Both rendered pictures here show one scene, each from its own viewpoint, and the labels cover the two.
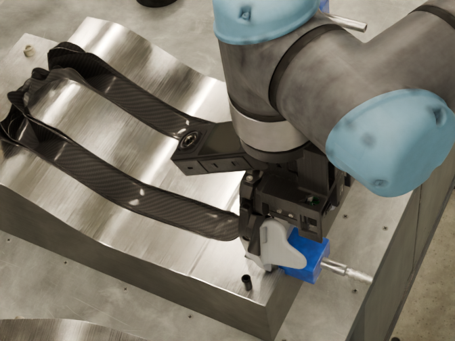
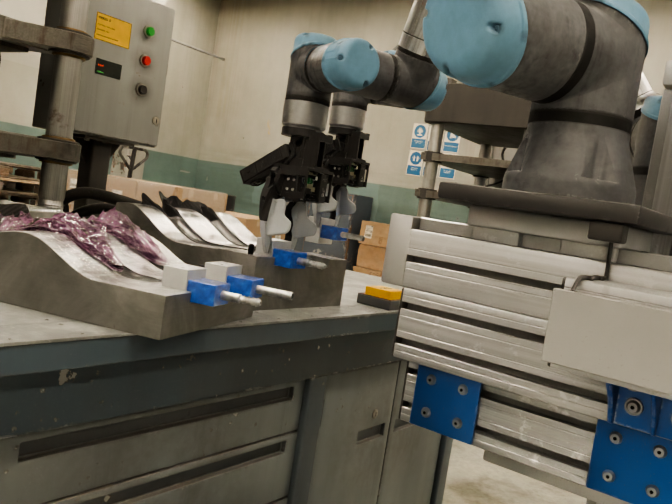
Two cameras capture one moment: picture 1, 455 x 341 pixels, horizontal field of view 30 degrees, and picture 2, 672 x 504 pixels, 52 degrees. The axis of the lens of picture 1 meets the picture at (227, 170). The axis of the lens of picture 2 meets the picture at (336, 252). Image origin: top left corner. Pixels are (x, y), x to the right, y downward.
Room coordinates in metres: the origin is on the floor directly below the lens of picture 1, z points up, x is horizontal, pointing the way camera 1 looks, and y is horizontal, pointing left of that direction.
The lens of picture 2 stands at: (-0.72, -0.10, 1.00)
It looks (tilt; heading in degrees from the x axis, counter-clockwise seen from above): 4 degrees down; 358
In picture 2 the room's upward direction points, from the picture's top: 9 degrees clockwise
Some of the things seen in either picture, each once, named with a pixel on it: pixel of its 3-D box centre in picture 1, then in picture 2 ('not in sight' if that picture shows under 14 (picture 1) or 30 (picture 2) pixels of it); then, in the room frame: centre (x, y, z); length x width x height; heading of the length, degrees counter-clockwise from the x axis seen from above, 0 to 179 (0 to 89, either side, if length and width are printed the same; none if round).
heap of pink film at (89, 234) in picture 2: not in sight; (77, 228); (0.31, 0.25, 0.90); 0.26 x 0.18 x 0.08; 70
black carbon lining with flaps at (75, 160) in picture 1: (124, 135); (210, 224); (0.63, 0.11, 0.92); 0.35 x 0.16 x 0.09; 53
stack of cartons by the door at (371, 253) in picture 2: not in sight; (391, 260); (7.38, -1.02, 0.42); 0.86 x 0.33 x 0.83; 56
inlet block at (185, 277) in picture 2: not in sight; (215, 293); (0.17, 0.02, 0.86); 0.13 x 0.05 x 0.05; 70
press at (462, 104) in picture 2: not in sight; (498, 223); (5.03, -1.59, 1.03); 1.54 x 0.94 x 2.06; 146
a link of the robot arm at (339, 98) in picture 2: not in sight; (354, 82); (0.75, -0.13, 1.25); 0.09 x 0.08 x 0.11; 77
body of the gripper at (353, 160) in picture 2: not in sight; (344, 158); (0.75, -0.13, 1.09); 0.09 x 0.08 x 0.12; 53
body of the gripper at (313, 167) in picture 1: (290, 165); (301, 166); (0.44, -0.06, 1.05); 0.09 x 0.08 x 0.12; 53
